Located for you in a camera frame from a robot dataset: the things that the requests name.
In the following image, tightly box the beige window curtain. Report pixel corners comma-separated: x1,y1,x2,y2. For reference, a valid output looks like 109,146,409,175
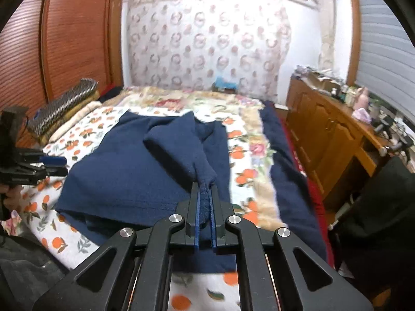
319,0,336,72

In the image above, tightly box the pile of papers and boxes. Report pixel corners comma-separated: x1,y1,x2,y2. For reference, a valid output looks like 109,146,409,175
293,65,341,91

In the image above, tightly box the plain navy blanket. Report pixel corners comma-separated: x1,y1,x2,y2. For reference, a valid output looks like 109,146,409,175
259,100,328,261

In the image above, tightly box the person's left hand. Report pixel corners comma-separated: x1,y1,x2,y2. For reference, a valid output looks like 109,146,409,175
0,183,24,221

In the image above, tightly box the circle patterned headboard cloth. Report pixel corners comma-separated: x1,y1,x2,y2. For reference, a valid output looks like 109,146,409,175
125,0,292,102

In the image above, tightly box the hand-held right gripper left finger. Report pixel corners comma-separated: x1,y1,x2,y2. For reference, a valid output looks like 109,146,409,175
32,181,203,311

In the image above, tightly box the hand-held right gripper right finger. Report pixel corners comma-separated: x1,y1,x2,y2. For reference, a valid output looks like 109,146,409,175
207,183,377,311

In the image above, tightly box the person's dark clothing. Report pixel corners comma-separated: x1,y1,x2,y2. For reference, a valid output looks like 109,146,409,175
0,227,72,311

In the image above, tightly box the pink plastic bag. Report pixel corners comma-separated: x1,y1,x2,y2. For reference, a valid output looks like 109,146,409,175
352,108,373,124

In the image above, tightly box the dark folded cloth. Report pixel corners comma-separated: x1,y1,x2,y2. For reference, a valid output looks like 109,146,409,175
97,84,124,104

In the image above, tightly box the red bed cover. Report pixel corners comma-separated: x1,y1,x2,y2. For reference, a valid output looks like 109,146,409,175
279,113,336,268

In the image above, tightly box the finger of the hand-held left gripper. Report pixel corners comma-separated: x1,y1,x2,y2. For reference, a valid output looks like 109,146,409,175
19,165,70,182
19,151,67,166

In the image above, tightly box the black chair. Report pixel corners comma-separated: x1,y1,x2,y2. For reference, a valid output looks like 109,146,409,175
327,155,415,299

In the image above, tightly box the row of small bottles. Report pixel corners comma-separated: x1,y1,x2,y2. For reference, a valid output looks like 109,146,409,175
331,84,357,105

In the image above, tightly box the navy medallion patterned folded blanket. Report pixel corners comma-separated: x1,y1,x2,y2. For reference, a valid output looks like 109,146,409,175
26,78,99,133

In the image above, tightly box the orange fruit print bedsheet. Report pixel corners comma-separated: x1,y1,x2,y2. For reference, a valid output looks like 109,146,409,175
0,104,279,311

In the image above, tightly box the golden folded blanket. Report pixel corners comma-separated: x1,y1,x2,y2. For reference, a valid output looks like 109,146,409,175
37,89,101,143

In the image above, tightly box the black desk clutter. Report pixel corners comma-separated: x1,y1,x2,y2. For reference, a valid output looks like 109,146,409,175
373,117,415,158

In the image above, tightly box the blue bundle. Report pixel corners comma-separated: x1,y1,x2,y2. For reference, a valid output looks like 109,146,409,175
212,76,237,92

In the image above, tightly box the wooden side cabinet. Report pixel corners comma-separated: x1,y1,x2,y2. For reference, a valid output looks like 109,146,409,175
285,74,390,201

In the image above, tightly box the wooden window frame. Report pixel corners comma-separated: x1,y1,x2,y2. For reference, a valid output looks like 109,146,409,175
347,0,362,86

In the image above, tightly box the pink bottle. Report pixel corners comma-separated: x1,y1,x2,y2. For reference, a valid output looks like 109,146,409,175
353,86,370,111

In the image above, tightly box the grey window blind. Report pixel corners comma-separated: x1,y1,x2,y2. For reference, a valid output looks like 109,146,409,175
355,0,415,111

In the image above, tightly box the wooden louvered wardrobe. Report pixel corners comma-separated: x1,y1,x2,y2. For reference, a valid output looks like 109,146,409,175
0,0,125,150

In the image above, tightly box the navy T-shirt with orange print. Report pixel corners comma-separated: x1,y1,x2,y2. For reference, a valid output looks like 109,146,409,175
54,110,237,274

